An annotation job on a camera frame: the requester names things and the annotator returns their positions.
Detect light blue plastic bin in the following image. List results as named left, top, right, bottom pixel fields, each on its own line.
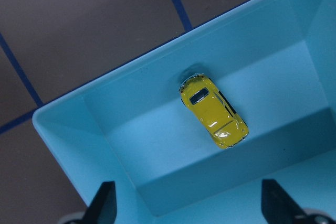
left=33, top=0, right=335, bottom=223

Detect yellow beetle toy car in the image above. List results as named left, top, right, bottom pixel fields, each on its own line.
left=178, top=73, right=249, bottom=149

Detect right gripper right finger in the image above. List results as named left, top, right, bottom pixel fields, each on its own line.
left=261, top=179, right=308, bottom=224

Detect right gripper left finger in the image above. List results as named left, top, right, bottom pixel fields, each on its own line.
left=81, top=182, right=117, bottom=224

